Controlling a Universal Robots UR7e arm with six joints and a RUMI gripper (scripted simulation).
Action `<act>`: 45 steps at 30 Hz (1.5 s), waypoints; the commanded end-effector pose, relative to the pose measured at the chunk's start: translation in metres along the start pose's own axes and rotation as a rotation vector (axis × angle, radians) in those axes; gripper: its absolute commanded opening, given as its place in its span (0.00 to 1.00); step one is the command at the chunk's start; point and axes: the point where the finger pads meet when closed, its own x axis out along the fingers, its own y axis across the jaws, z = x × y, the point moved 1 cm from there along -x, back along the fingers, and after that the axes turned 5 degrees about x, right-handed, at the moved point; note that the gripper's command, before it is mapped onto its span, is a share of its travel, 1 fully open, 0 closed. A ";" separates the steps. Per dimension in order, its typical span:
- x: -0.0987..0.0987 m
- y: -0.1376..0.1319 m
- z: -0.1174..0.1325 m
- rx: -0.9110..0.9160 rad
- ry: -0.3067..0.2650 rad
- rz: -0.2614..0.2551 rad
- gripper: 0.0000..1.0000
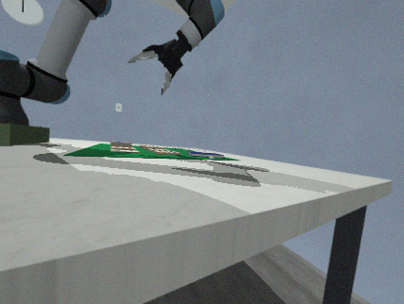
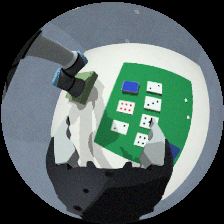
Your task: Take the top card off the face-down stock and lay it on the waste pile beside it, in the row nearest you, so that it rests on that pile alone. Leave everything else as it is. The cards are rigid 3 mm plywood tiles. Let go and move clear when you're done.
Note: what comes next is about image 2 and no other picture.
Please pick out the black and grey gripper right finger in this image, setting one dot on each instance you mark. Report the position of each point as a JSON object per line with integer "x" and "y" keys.
{"x": 156, "y": 156}

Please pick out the white playing card with red pips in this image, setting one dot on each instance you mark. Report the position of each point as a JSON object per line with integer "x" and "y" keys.
{"x": 126, "y": 107}

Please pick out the green felt mat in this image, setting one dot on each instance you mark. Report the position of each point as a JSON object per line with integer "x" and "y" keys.
{"x": 172, "y": 118}

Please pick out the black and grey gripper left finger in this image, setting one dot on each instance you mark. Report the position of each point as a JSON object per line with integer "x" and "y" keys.
{"x": 62, "y": 154}

